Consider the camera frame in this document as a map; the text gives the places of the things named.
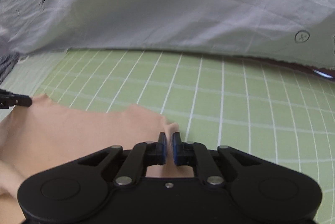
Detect beige long sleeve shirt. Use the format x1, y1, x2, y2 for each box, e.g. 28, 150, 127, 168
1, 94, 185, 223

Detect blue checkered shirt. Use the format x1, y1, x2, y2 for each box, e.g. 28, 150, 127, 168
0, 52, 20, 83

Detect green grid bed sheet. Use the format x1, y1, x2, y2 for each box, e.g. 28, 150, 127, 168
1, 50, 334, 223

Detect grey printed bed sheet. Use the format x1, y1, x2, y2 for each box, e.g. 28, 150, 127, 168
1, 0, 334, 69

